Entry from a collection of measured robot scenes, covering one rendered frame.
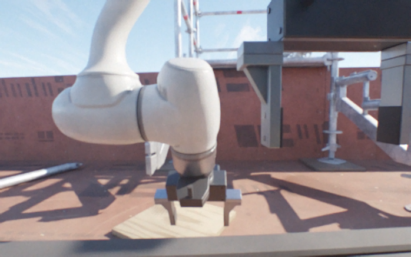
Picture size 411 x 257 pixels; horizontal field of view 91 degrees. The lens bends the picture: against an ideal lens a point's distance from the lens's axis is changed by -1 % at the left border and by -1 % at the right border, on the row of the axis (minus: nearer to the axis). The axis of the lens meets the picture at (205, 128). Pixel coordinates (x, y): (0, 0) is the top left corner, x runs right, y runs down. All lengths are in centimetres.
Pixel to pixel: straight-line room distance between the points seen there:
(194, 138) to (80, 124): 18
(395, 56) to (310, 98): 147
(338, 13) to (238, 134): 143
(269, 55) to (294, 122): 150
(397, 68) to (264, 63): 14
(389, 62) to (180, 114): 26
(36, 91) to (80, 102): 181
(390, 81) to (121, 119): 35
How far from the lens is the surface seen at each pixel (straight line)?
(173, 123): 33
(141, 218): 82
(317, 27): 23
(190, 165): 38
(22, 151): 233
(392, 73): 30
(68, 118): 40
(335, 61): 171
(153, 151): 86
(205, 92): 32
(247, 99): 162
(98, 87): 37
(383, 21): 26
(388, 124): 29
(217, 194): 46
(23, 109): 227
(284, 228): 80
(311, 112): 175
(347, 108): 153
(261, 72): 22
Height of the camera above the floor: 39
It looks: 5 degrees down
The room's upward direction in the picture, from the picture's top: 1 degrees counter-clockwise
